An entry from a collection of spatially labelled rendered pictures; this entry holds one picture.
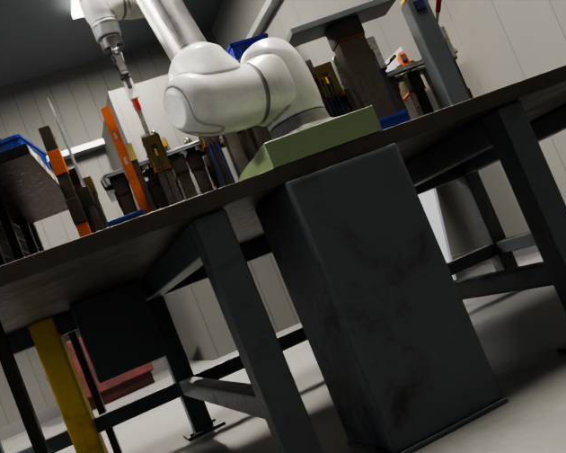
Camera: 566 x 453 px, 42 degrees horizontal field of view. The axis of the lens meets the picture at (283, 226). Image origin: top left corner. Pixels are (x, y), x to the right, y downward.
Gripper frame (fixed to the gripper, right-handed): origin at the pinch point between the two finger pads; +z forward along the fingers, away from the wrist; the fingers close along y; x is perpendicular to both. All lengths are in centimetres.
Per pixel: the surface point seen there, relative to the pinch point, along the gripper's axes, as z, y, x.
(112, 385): 108, 441, 89
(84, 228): 37.3, -4.4, 29.8
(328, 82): 20, -7, -62
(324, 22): 6, -26, -62
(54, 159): 13.1, -4.7, 30.8
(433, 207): 71, 204, -162
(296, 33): 7, -26, -53
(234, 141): 28.9, -10.7, -24.2
